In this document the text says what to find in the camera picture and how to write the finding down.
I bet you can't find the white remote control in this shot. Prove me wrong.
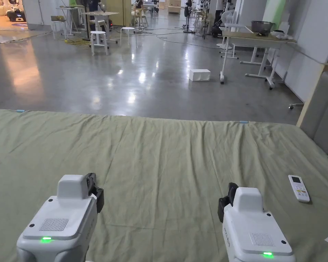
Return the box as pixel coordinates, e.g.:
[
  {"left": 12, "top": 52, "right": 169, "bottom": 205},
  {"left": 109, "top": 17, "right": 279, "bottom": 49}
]
[{"left": 288, "top": 174, "right": 311, "bottom": 203}]

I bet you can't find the white box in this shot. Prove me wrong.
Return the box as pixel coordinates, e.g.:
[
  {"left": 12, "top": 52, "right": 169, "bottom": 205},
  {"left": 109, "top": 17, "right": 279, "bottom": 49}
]
[{"left": 188, "top": 68, "right": 211, "bottom": 82}]

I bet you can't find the white high table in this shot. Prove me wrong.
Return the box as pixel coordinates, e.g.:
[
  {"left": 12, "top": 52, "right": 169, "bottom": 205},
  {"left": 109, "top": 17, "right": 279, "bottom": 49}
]
[{"left": 55, "top": 6, "right": 86, "bottom": 39}]

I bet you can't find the white-legged table with pots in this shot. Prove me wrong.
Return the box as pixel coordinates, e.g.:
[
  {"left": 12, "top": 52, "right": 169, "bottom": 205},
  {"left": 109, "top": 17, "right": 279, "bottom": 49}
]
[{"left": 219, "top": 20, "right": 298, "bottom": 91}]

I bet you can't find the white-legged table with wooden top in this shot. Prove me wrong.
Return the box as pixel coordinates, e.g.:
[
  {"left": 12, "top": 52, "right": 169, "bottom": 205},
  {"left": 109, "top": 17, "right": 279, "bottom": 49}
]
[{"left": 81, "top": 11, "right": 120, "bottom": 44}]

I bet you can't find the white round stool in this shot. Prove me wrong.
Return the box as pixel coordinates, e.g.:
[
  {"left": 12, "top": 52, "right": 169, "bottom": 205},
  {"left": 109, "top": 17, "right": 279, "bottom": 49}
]
[
  {"left": 90, "top": 30, "right": 109, "bottom": 56},
  {"left": 120, "top": 26, "right": 138, "bottom": 48}
]

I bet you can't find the black cable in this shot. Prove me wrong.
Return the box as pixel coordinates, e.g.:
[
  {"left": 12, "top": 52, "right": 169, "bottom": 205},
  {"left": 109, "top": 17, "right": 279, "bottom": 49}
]
[{"left": 136, "top": 27, "right": 222, "bottom": 50}]

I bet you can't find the white standing fan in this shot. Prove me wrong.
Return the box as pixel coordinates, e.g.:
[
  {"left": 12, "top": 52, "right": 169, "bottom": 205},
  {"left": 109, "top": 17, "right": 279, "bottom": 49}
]
[{"left": 216, "top": 11, "right": 239, "bottom": 59}]

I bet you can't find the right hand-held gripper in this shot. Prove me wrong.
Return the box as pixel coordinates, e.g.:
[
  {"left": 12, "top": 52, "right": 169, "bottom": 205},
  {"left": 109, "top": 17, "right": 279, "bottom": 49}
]
[{"left": 218, "top": 182, "right": 295, "bottom": 262}]

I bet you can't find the bed with pale green sheet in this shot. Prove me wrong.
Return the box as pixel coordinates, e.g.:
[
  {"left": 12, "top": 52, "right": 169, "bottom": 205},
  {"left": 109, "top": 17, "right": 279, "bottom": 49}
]
[{"left": 0, "top": 109, "right": 328, "bottom": 262}]

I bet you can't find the grey padded headboard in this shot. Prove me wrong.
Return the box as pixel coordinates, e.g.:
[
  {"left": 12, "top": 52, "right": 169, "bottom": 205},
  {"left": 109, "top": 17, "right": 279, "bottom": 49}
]
[{"left": 296, "top": 63, "right": 328, "bottom": 165}]

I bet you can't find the pale wooden chair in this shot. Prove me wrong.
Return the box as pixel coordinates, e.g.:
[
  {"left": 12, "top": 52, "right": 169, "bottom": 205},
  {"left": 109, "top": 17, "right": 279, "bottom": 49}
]
[{"left": 133, "top": 8, "right": 149, "bottom": 28}]

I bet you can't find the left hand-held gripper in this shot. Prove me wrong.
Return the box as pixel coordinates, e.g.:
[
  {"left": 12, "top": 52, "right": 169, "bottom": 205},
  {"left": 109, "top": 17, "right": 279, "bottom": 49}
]
[{"left": 16, "top": 172, "right": 105, "bottom": 262}]

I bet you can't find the yellow cable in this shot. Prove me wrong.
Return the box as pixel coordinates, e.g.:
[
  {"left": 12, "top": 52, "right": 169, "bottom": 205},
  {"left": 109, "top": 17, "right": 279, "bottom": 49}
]
[{"left": 63, "top": 38, "right": 93, "bottom": 49}]

